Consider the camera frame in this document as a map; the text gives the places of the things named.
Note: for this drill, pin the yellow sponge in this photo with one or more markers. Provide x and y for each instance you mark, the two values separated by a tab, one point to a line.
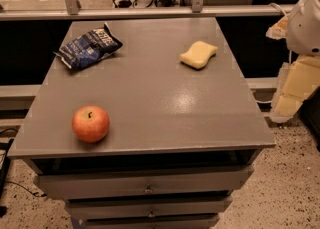
198	54

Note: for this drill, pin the blue chip bag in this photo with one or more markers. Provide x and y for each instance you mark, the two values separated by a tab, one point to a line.
89	48

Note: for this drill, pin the grey drawer cabinet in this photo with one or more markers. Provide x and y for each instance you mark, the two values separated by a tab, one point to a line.
180	140

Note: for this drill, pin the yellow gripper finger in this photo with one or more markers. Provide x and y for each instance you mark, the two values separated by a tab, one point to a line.
296	83
279	29

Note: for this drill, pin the red apple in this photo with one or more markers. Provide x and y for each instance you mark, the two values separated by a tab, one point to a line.
90	124

